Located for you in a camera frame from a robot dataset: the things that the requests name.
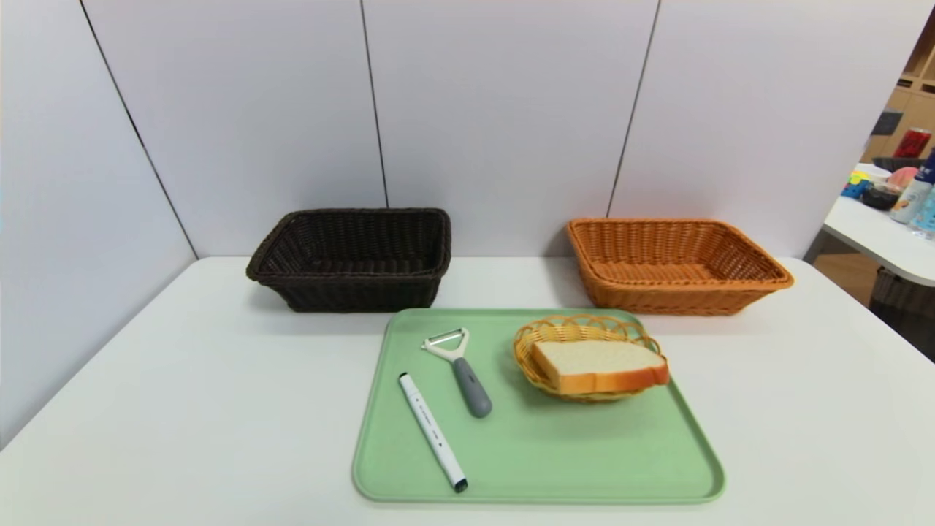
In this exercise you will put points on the large orange wicker basket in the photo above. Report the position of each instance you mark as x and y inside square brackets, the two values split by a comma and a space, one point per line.
[679, 299]

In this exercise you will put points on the red drink can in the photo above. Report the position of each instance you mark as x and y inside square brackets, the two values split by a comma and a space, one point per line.
[913, 142]

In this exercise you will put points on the white side table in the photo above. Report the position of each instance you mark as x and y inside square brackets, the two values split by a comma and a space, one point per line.
[876, 234]

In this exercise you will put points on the white bottle with blue cap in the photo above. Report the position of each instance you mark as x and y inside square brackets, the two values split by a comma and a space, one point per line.
[909, 201]

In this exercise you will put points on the dark brown wicker basket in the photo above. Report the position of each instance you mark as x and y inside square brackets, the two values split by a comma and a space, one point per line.
[350, 292]

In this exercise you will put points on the black bowl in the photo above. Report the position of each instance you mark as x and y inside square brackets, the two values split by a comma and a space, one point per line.
[880, 197]

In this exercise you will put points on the wooden shelf unit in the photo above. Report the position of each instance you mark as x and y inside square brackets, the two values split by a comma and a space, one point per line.
[917, 102]

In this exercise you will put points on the clear plastic bottle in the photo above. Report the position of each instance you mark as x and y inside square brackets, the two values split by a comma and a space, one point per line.
[926, 215]

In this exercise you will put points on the white marker pen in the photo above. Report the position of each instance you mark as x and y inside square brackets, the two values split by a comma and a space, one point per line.
[431, 431]

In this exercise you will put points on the dark grey woven basket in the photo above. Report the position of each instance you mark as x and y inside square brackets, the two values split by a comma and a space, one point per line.
[895, 164]

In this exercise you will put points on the dark grey panel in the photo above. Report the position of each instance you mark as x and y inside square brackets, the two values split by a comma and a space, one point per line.
[886, 122]

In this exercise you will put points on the small yellow oval wicker basket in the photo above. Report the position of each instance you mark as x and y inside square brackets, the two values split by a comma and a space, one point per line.
[570, 329]

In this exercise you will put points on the slice of white bread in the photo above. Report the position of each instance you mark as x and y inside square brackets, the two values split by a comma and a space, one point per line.
[599, 358]

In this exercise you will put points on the colourful toy block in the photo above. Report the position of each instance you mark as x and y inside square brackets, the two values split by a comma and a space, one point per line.
[856, 184]

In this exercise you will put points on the light green plastic tray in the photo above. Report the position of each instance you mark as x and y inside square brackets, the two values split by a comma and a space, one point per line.
[555, 453]

